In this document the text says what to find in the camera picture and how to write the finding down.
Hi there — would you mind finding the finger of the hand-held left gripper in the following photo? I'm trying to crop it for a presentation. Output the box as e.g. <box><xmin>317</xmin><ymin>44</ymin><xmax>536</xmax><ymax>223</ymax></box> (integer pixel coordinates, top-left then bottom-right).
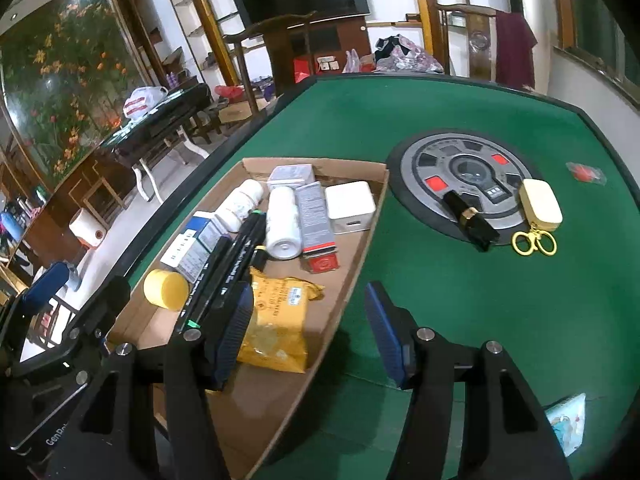
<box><xmin>75</xmin><ymin>275</ymin><xmax>132</xmax><ymax>348</ymax></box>

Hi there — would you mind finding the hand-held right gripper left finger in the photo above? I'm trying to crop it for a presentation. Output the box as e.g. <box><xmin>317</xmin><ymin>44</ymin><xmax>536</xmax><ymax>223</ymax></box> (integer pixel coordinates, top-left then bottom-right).
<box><xmin>45</xmin><ymin>280</ymin><xmax>256</xmax><ymax>480</ymax></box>

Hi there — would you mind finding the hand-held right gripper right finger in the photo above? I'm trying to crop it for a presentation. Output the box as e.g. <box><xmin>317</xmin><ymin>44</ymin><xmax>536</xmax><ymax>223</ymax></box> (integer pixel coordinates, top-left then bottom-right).
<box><xmin>364</xmin><ymin>281</ymin><xmax>573</xmax><ymax>480</ymax></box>

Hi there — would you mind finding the yellow packet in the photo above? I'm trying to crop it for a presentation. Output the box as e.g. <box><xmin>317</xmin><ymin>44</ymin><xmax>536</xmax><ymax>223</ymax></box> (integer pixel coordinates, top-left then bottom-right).
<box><xmin>235</xmin><ymin>267</ymin><xmax>326</xmax><ymax>375</ymax></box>

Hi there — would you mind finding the yellow round jar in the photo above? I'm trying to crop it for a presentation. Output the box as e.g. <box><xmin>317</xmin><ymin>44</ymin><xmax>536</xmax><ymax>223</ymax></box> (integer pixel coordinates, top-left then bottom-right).
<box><xmin>143</xmin><ymin>269</ymin><xmax>190</xmax><ymax>312</ymax></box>

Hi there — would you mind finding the cardboard tray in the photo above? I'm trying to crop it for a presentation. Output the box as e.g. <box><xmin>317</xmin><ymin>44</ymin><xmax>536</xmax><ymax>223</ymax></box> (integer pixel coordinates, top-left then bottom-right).
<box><xmin>102</xmin><ymin>156</ymin><xmax>391</xmax><ymax>480</ymax></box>

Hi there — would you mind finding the white cylinder bottle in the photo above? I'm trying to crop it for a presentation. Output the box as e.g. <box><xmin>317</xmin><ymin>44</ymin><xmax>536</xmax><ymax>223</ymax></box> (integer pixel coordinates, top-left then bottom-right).
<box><xmin>265</xmin><ymin>186</ymin><xmax>303</xmax><ymax>261</ymax></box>

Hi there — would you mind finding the white medicine bottle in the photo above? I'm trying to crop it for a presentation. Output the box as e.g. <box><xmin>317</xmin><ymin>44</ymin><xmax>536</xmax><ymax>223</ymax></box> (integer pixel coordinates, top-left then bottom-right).
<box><xmin>215</xmin><ymin>180</ymin><xmax>264</xmax><ymax>233</ymax></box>

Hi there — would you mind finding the white charger block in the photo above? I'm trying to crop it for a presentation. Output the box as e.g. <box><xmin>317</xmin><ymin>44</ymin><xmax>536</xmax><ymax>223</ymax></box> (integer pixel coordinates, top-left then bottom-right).
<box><xmin>325</xmin><ymin>181</ymin><xmax>377</xmax><ymax>235</ymax></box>

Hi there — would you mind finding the long grey red-ended carton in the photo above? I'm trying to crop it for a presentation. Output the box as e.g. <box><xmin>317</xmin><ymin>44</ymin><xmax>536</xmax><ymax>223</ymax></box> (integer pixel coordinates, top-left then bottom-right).
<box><xmin>294</xmin><ymin>181</ymin><xmax>342</xmax><ymax>275</ymax></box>

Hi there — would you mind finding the small grey box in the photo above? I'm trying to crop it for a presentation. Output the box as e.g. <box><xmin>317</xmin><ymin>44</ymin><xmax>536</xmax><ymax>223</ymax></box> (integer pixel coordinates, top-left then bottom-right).
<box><xmin>266</xmin><ymin>164</ymin><xmax>316</xmax><ymax>192</ymax></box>

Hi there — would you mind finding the paper towel roll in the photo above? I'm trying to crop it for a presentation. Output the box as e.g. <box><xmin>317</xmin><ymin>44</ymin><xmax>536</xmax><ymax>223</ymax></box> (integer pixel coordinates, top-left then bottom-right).
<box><xmin>68</xmin><ymin>208</ymin><xmax>107</xmax><ymax>249</ymax></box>

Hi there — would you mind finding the blue bottle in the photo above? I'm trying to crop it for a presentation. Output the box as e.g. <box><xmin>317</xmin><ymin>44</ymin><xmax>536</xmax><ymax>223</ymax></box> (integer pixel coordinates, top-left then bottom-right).
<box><xmin>0</xmin><ymin>210</ymin><xmax>23</xmax><ymax>243</ymax></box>

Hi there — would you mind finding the black tube with gold band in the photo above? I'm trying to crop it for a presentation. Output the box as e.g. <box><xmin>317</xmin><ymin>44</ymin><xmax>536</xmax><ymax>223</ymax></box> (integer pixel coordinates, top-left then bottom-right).
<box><xmin>440</xmin><ymin>190</ymin><xmax>502</xmax><ymax>252</ymax></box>

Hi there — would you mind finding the round grey table centre panel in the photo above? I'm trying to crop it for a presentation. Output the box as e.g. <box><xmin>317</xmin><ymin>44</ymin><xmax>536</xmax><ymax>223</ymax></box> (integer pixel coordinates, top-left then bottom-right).
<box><xmin>386</xmin><ymin>128</ymin><xmax>551</xmax><ymax>246</ymax></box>

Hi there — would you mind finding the black glossy table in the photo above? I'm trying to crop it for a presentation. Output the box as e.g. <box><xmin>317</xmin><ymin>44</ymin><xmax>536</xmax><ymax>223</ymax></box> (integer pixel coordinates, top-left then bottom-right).
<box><xmin>97</xmin><ymin>84</ymin><xmax>213</xmax><ymax>203</ymax></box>

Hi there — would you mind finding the white plastic bag red print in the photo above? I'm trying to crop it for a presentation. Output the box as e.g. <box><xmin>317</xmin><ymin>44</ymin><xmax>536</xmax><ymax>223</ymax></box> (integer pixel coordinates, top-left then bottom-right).
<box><xmin>122</xmin><ymin>86</ymin><xmax>169</xmax><ymax>121</ymax></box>

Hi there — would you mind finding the yellow case with gold clasp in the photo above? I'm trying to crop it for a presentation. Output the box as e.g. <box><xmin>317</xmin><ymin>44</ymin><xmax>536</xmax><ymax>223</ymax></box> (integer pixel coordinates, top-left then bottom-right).
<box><xmin>511</xmin><ymin>178</ymin><xmax>564</xmax><ymax>257</ymax></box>

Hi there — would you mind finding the teal printed packet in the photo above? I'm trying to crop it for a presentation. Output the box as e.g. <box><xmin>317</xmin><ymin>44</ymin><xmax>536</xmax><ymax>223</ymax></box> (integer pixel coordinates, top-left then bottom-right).
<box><xmin>544</xmin><ymin>392</ymin><xmax>587</xmax><ymax>458</ymax></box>

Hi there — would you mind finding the open cardboard box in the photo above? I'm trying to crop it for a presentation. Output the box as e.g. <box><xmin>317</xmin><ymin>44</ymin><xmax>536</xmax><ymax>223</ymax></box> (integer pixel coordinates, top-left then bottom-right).
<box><xmin>217</xmin><ymin>100</ymin><xmax>258</xmax><ymax>126</ymax></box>

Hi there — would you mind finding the red packet in clear wrapper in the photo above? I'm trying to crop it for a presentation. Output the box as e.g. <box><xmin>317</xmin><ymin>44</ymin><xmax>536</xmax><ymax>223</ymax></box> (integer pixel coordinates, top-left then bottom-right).
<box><xmin>566</xmin><ymin>161</ymin><xmax>607</xmax><ymax>186</ymax></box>

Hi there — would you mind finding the floral cloth pile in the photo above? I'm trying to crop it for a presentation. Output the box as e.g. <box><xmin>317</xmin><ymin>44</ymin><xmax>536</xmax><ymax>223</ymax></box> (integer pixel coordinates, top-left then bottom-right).
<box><xmin>374</xmin><ymin>35</ymin><xmax>446</xmax><ymax>75</ymax></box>

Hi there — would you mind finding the dark wooden chair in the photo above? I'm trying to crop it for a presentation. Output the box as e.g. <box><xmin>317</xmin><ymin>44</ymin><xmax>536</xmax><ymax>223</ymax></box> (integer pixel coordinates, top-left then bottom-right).
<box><xmin>222</xmin><ymin>10</ymin><xmax>318</xmax><ymax>106</ymax></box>
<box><xmin>435</xmin><ymin>2</ymin><xmax>498</xmax><ymax>81</ymax></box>

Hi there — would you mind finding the maroon cloth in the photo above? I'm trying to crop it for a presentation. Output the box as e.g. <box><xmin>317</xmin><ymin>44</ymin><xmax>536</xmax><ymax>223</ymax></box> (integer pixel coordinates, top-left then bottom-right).
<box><xmin>495</xmin><ymin>10</ymin><xmax>537</xmax><ymax>92</ymax></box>

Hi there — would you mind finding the floral wall mural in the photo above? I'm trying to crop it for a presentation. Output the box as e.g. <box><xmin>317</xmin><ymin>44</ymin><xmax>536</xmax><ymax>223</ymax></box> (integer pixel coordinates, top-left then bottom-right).
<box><xmin>0</xmin><ymin>0</ymin><xmax>151</xmax><ymax>196</ymax></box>

